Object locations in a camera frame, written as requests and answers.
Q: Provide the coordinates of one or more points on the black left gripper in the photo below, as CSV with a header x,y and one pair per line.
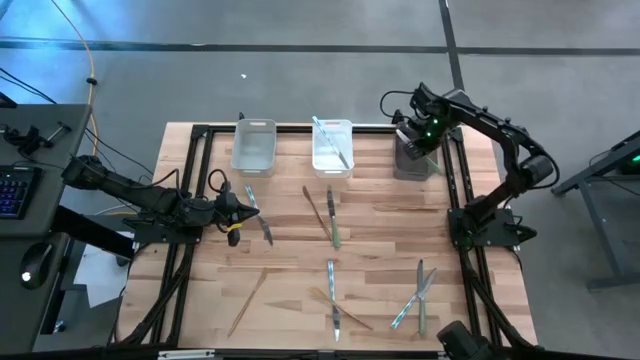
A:
x,y
222,214

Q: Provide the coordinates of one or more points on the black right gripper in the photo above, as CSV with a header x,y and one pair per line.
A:
x,y
430,131

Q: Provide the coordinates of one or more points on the wooden chopstick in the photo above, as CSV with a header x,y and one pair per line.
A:
x,y
247,303

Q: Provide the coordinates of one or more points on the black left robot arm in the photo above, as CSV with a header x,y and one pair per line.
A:
x,y
125,190

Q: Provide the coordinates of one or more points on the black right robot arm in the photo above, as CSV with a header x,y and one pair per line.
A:
x,y
490,125

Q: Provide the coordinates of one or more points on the dark grey plastic bin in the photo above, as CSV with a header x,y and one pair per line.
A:
x,y
407,170

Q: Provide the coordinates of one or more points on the large black table clamp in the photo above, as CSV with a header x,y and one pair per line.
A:
x,y
397,117

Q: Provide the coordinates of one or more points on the pale grey plastic bin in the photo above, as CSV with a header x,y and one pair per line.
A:
x,y
253,150

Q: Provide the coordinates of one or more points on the white plastic bin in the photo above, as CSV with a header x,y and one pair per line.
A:
x,y
322,165

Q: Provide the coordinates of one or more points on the black desk foot bar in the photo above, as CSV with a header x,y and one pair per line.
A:
x,y
90,231

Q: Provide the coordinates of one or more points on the white paper sheet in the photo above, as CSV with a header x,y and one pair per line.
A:
x,y
100,280

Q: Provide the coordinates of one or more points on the grey office desk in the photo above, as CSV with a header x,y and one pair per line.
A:
x,y
60,160

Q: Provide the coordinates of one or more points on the dark grey side table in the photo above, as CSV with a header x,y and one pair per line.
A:
x,y
599,235

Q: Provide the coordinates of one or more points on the black computer mouse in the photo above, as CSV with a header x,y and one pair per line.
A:
x,y
35,265

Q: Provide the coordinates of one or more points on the black device green light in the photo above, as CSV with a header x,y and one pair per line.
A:
x,y
632,165

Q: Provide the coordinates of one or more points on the black computer keyboard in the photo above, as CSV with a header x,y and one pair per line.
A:
x,y
17,192

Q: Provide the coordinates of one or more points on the black monitor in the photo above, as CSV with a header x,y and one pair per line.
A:
x,y
6,101

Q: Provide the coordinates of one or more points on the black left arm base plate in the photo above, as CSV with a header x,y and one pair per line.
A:
x,y
165,234

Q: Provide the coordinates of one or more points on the black aluminium table frame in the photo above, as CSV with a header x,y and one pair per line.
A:
x,y
295,129

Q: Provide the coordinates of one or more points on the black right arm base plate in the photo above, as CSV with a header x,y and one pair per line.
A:
x,y
500,235

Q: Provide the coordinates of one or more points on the silver bracket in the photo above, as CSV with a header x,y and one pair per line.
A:
x,y
185,354

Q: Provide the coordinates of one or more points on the black mount clamp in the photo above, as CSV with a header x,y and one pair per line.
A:
x,y
27,140

